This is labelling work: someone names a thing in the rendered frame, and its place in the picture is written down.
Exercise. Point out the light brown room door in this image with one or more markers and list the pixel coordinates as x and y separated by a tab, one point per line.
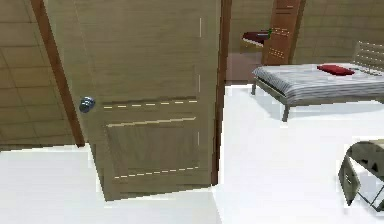
143	83

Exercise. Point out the dark red bed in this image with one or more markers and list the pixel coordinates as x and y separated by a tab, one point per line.
255	37

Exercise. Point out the silver round door knob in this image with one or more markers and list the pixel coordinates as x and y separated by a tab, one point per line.
86	104

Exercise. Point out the grey striped bed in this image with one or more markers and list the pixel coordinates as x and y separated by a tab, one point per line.
310	83

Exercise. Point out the red pillow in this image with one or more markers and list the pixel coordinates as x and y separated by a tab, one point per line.
335	69

